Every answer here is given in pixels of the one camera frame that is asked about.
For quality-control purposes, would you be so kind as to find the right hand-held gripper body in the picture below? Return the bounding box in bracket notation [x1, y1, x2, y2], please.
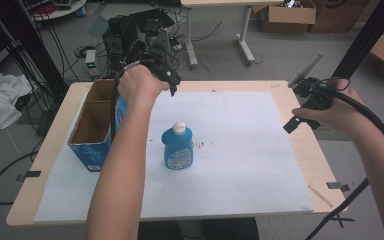
[287, 52, 334, 111]

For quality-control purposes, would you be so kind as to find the person's right hand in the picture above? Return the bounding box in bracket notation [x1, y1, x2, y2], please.
[291, 78, 370, 137]

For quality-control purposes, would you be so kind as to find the closed brown cardboard box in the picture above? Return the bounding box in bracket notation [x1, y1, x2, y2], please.
[309, 0, 370, 34]

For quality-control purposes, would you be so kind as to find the black slanted stand pole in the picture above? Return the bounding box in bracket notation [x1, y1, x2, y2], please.
[304, 177, 371, 240]

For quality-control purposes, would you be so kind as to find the small grey power supply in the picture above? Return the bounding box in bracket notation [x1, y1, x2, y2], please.
[84, 48, 99, 77]

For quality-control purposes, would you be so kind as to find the black metal frame beam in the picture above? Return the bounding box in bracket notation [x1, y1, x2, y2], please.
[331, 0, 384, 80]

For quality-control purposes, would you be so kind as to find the thin wooden stick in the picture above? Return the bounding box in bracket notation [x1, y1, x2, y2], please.
[307, 184, 334, 209]

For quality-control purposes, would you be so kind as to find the blue cardboard box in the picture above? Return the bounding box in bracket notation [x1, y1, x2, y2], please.
[66, 78, 128, 173]

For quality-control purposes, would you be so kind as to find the large white paper sheet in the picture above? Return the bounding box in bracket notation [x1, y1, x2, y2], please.
[33, 90, 315, 224]

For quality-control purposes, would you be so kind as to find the person's left hand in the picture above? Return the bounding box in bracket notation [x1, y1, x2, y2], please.
[116, 63, 171, 108]

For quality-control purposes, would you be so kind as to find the thick right hand-held gripper cable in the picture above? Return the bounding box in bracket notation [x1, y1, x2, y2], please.
[328, 87, 384, 144]

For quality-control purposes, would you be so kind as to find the blue detergent bottle white cap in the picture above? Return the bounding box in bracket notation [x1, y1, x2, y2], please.
[161, 121, 195, 170]

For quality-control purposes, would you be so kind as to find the open brown cardboard box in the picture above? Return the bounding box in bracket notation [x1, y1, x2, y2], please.
[259, 0, 317, 35]

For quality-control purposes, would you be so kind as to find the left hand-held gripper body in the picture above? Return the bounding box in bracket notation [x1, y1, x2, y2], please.
[142, 59, 183, 89]

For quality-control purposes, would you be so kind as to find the left hand-held gripper cable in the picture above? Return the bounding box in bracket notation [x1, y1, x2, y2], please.
[110, 61, 141, 143]

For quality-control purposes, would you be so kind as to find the white-legged desk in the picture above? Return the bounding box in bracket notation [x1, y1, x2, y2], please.
[180, 0, 285, 70]

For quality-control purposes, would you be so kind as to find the dark curtain with cables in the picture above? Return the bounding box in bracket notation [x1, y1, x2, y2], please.
[0, 0, 70, 101]

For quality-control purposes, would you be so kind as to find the thin black looped cable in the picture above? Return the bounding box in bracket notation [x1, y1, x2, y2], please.
[319, 76, 352, 93]

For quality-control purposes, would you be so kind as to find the black tape strip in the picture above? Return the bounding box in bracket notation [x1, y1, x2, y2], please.
[326, 181, 351, 193]
[15, 170, 42, 183]

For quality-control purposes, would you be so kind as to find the round white table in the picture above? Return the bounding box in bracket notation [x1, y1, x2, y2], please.
[29, 0, 88, 22]

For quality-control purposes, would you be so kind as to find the black computer equipment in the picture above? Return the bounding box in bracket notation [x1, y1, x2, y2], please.
[101, 7, 176, 69]

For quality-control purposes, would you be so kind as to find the white crumpled cloth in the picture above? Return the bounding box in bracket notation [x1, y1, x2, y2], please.
[0, 72, 33, 134]

